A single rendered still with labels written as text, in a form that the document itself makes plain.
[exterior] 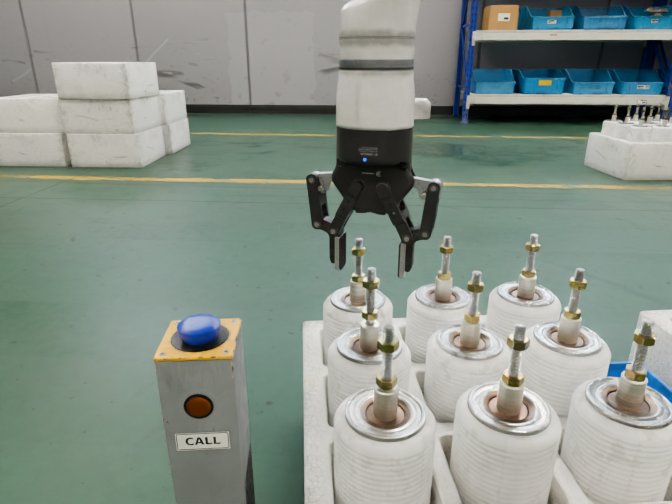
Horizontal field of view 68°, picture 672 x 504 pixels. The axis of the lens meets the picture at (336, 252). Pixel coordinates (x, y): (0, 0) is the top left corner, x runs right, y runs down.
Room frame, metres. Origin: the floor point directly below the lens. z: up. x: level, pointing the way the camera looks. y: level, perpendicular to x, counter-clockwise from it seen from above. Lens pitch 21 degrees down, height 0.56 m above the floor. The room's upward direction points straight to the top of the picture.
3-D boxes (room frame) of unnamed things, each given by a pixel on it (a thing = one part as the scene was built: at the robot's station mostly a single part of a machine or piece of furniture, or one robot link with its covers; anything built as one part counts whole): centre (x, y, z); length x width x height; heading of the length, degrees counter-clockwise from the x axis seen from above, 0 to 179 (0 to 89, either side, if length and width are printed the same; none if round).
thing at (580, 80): (4.95, -2.32, 0.36); 0.50 x 0.38 x 0.21; 177
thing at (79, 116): (2.94, 1.26, 0.27); 0.39 x 0.39 x 0.18; 87
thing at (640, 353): (0.40, -0.28, 0.30); 0.01 x 0.01 x 0.08
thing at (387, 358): (0.38, -0.05, 0.31); 0.01 x 0.01 x 0.08
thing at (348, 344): (0.50, -0.04, 0.25); 0.08 x 0.08 x 0.01
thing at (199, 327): (0.41, 0.13, 0.32); 0.04 x 0.04 x 0.02
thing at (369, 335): (0.50, -0.04, 0.26); 0.02 x 0.02 x 0.03
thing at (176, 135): (3.35, 1.21, 0.09); 0.39 x 0.39 x 0.18; 89
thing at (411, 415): (0.38, -0.05, 0.25); 0.08 x 0.08 x 0.01
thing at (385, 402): (0.38, -0.05, 0.26); 0.02 x 0.02 x 0.03
